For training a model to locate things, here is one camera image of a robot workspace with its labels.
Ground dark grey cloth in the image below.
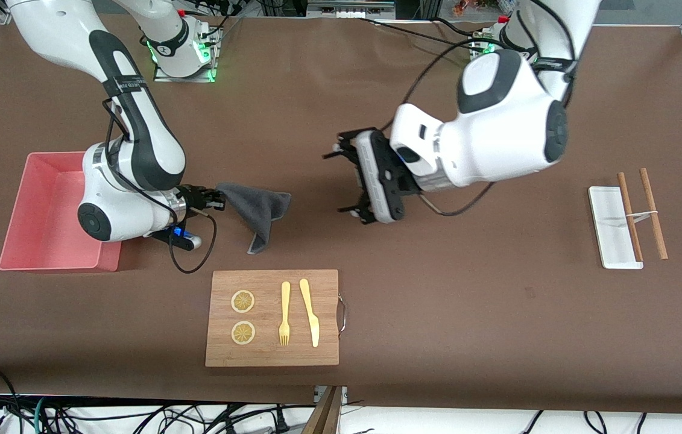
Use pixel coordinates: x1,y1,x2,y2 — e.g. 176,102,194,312
217,183,292,255

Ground yellow fork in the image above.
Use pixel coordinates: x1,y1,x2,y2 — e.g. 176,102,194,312
279,281,291,347

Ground yellow knife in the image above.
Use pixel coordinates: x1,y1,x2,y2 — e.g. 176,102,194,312
299,278,320,348

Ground grey metal box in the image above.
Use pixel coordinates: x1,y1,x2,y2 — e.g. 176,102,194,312
306,0,397,19

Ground pink plastic bin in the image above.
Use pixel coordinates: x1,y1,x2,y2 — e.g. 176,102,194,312
0,152,122,272

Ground wooden cutting board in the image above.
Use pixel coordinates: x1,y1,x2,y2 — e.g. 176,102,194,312
205,269,339,367

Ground white rectangular tray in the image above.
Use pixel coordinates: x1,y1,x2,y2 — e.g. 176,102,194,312
588,186,644,269

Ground brown wooden stick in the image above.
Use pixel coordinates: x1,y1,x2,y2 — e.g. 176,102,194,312
639,168,669,260
617,172,644,262

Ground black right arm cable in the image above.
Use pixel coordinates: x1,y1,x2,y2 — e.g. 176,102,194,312
103,96,218,274

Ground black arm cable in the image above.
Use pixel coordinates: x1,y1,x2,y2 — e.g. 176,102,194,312
103,96,218,274
380,0,576,216

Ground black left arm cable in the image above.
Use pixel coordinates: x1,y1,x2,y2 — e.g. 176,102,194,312
380,0,576,216

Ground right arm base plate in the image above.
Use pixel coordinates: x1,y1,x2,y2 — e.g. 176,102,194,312
154,24,219,83

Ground long black table cable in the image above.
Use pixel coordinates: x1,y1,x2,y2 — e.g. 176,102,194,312
353,16,489,54

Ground short black table cable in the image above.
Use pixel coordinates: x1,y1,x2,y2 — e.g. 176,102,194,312
434,17,477,36

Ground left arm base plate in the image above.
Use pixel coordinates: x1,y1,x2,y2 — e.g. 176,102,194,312
469,33,501,58

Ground metal table bracket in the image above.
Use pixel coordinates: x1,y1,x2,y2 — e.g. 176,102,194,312
314,386,349,403

